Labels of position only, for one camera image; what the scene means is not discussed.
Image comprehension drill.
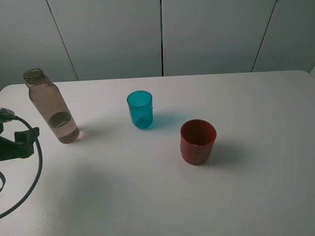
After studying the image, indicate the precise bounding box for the teal translucent plastic cup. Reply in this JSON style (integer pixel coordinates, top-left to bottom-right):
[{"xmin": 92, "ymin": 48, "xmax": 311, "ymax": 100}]
[{"xmin": 126, "ymin": 90, "xmax": 153, "ymax": 129}]

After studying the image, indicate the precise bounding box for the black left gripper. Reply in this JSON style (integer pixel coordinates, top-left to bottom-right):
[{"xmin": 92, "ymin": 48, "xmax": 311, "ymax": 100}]
[{"xmin": 0, "ymin": 108, "xmax": 39, "ymax": 161}]

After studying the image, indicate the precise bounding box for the red plastic cup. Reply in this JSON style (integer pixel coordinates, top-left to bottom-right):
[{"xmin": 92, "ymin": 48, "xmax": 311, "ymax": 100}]
[{"xmin": 180, "ymin": 119, "xmax": 217, "ymax": 166}]

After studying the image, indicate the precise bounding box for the clear brownish plastic bottle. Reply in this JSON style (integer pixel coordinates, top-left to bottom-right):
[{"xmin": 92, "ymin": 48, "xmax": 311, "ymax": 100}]
[{"xmin": 23, "ymin": 68, "xmax": 80, "ymax": 144}]

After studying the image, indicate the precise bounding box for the black camera cable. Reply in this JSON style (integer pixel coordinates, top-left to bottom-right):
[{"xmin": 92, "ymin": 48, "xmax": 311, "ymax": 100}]
[{"xmin": 0, "ymin": 115, "xmax": 43, "ymax": 218}]

